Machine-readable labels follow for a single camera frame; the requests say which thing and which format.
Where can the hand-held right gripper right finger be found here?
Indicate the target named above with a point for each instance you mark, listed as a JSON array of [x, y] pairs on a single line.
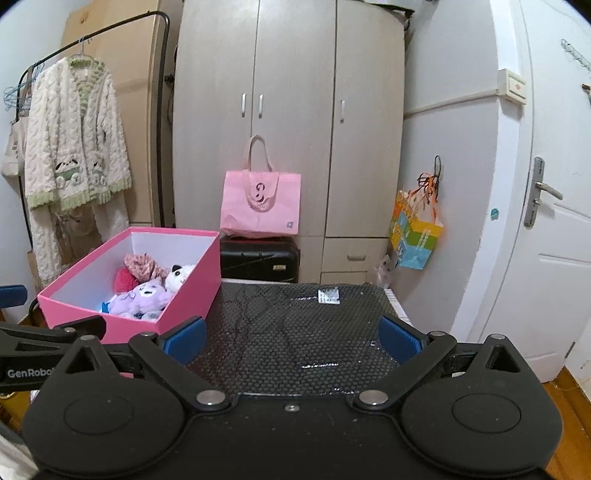
[[399, 339]]

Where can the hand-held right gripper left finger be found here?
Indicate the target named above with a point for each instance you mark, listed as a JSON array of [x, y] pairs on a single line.
[[187, 339]]

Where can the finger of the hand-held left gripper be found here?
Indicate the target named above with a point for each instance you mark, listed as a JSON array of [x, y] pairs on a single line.
[[69, 330], [11, 296]]

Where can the blue wet wipes packet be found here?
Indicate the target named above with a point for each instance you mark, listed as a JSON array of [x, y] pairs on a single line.
[[106, 306]]

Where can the pink cardboard box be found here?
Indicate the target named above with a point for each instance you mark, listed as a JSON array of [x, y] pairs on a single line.
[[194, 281]]

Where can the purple plush toy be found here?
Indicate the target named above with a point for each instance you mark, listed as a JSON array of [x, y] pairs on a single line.
[[143, 297]]

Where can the pink fuzzy ball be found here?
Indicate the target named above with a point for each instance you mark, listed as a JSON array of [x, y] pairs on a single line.
[[124, 280]]

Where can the pink floral cloth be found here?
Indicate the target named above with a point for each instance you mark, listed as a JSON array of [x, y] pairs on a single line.
[[143, 265]]

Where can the small white plastic bag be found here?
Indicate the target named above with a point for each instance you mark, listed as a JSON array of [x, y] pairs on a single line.
[[387, 270]]

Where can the small white sachet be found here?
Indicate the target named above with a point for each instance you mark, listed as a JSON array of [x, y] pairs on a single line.
[[328, 296]]

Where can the black bubble mat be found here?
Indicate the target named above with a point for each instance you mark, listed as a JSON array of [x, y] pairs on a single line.
[[286, 346]]

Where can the colourful gift bag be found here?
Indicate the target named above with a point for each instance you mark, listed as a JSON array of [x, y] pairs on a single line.
[[415, 240]]

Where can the black suitcase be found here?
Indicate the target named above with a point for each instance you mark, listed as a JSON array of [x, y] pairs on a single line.
[[258, 261]]

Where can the beige canvas bag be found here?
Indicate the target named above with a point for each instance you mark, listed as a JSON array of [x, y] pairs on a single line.
[[11, 152]]

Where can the pink tote bag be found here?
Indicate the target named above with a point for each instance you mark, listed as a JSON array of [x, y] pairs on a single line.
[[263, 203]]

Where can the cream fleece robe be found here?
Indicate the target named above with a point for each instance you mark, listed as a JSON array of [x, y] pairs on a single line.
[[74, 147]]

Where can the white door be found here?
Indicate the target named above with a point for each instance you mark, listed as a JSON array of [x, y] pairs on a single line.
[[554, 277]]

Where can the black clothes rack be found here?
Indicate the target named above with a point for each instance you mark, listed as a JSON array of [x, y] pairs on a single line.
[[161, 115]]

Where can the beige wooden wardrobe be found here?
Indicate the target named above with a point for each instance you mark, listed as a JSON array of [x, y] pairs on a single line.
[[295, 138]]

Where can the beige wall switch box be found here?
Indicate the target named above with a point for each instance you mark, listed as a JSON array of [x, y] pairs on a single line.
[[512, 85]]

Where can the white wall hook rail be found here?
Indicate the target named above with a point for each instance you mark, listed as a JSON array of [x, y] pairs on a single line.
[[577, 53]]

